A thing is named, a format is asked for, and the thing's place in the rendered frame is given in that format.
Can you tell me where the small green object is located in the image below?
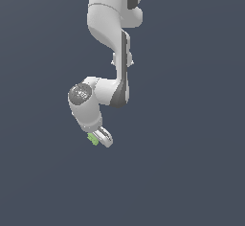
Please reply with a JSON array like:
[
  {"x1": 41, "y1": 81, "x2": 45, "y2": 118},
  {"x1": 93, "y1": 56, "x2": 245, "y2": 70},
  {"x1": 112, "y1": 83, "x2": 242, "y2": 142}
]
[{"x1": 86, "y1": 132, "x2": 100, "y2": 147}]

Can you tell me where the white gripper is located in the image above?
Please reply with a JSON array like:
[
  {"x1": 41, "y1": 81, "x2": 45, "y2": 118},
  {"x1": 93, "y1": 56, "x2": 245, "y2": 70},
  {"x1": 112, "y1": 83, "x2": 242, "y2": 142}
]
[{"x1": 92, "y1": 125, "x2": 114, "y2": 148}]

